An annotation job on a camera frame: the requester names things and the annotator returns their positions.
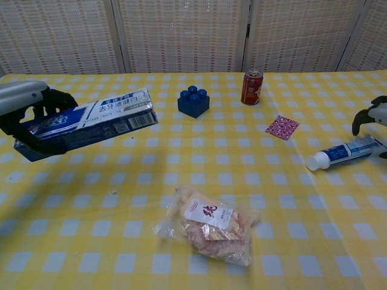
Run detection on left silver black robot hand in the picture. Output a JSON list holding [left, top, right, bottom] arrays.
[[0, 80, 80, 156]]

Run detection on pink patterned square packet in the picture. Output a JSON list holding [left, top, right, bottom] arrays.
[[265, 114, 300, 141]]

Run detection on blue white toothpaste box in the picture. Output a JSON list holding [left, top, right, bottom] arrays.
[[13, 88, 158, 163]]

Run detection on red drink can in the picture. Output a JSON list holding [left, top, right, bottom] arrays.
[[240, 69, 264, 106]]

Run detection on woven folding screen panel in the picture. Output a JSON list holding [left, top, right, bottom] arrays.
[[0, 0, 126, 76], [111, 0, 252, 74], [337, 0, 387, 73], [243, 0, 371, 73]]

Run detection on yellow white checked tablecloth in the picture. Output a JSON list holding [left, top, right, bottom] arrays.
[[0, 71, 387, 290]]

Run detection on blue white toothpaste tube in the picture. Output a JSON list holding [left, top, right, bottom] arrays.
[[305, 134, 383, 172]]

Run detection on blue toy building block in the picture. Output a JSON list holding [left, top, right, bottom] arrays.
[[177, 85, 211, 119]]

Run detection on clear plastic snack bag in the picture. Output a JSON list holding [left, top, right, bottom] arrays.
[[152, 184, 261, 267]]

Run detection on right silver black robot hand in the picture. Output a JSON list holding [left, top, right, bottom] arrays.
[[352, 95, 387, 159]]

